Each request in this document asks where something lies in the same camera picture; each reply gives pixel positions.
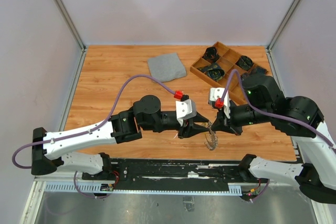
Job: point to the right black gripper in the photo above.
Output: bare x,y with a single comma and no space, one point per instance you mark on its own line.
219,124

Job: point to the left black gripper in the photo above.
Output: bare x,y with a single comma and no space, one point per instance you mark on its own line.
189,128

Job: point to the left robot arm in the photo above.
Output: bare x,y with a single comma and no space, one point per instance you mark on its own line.
61,150

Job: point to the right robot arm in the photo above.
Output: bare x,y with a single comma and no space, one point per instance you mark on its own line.
297,116

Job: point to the rolled dark tie centre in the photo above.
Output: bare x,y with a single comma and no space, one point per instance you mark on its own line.
213,71

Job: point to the rolled dark tie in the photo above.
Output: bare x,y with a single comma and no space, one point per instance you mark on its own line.
213,71
255,70
211,55
245,63

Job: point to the wooden compartment tray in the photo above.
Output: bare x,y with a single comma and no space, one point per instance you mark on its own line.
217,62

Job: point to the folded grey cloth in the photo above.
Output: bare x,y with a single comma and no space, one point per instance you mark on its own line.
166,67

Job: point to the rolled dark tie lower right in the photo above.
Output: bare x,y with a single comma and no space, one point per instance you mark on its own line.
255,70

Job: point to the rolled dark tie top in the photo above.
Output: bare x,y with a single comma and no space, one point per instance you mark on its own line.
211,55

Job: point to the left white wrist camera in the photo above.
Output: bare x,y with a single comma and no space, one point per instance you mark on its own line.
185,110

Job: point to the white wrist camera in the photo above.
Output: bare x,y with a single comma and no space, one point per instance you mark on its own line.
185,110
218,98

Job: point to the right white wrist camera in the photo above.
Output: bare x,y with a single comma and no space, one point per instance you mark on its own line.
218,98

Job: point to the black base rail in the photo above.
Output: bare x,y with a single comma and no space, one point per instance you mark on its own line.
171,175

